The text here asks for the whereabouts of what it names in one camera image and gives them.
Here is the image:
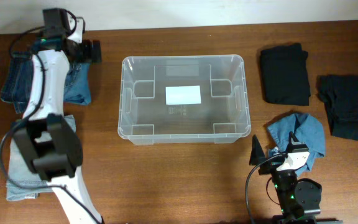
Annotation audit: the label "blue shirt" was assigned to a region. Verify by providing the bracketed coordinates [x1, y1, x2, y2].
[267, 113, 326, 176]

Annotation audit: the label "black garment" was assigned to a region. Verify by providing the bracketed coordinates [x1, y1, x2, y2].
[318, 75, 358, 141]
[259, 43, 311, 106]

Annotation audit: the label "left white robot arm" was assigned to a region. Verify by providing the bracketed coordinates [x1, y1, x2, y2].
[0, 8, 104, 223]

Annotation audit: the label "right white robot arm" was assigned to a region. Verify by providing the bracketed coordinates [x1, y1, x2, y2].
[245, 131, 343, 224]

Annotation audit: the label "dark blue folded jeans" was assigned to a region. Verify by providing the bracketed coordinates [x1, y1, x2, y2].
[0, 52, 91, 114]

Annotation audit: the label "clear plastic storage bin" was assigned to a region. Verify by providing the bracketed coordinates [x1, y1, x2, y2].
[117, 55, 251, 145]

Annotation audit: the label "white label in bin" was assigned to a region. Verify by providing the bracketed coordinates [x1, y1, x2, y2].
[165, 85, 201, 105]

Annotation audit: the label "light blue folded jeans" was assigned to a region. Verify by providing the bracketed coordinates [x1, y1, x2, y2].
[5, 114, 76, 202]

